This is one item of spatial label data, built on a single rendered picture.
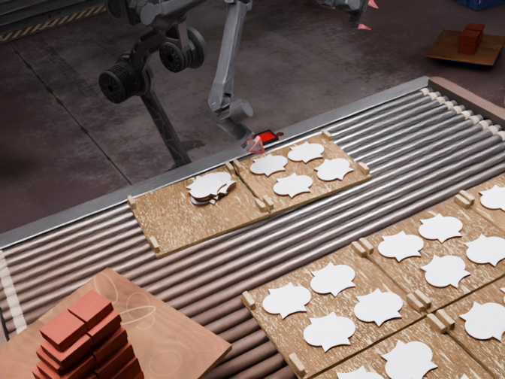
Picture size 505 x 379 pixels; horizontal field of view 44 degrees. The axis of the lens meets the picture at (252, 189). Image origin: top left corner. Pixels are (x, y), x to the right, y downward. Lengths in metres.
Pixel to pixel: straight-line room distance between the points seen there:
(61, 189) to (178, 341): 2.67
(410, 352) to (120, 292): 0.81
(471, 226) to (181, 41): 1.46
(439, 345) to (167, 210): 1.04
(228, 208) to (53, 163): 2.47
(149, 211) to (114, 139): 2.37
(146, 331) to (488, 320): 0.92
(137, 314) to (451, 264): 0.93
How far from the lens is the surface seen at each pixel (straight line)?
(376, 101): 2.83
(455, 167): 2.43
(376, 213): 2.18
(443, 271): 1.95
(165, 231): 2.16
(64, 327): 1.39
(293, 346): 1.76
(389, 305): 1.84
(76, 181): 4.26
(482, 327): 1.83
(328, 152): 2.45
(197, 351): 1.65
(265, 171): 2.35
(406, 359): 1.72
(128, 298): 1.82
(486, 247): 2.06
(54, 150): 4.66
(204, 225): 2.16
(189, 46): 2.86
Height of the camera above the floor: 2.30
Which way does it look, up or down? 37 degrees down
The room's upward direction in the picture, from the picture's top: 7 degrees counter-clockwise
